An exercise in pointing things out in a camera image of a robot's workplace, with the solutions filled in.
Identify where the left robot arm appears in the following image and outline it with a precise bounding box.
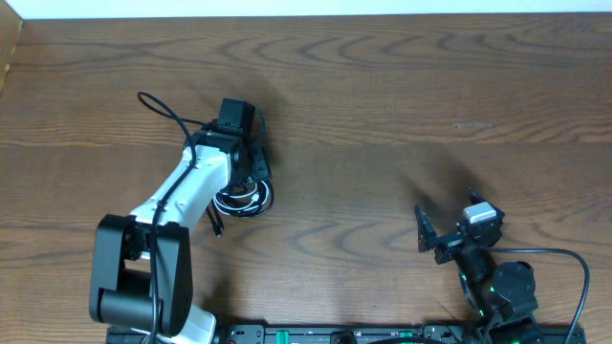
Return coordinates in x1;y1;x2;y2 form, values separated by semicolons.
89;98;274;343

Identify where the black usb cable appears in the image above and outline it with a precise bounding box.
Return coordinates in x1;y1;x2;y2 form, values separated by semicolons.
205;179;275;238

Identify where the right camera cable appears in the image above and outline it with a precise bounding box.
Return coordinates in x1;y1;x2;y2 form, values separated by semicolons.
487;246;591;344

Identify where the white usb cable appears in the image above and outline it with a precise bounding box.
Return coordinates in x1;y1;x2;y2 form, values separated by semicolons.
214;181;272;214

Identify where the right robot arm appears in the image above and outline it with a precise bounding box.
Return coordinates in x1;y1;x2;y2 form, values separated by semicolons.
414;188;544;343

